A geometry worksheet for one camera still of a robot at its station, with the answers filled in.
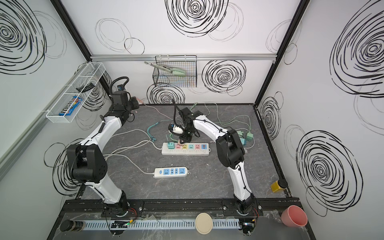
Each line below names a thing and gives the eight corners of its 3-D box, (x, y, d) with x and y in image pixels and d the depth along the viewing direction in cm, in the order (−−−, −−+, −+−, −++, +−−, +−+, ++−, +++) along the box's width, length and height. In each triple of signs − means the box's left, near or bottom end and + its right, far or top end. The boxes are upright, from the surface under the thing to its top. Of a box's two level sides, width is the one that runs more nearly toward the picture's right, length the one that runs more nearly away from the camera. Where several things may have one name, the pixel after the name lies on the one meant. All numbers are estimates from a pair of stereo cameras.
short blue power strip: (153, 178, 85) (152, 176, 83) (155, 168, 89) (154, 166, 86) (189, 178, 85) (188, 176, 83) (189, 168, 89) (189, 166, 86)
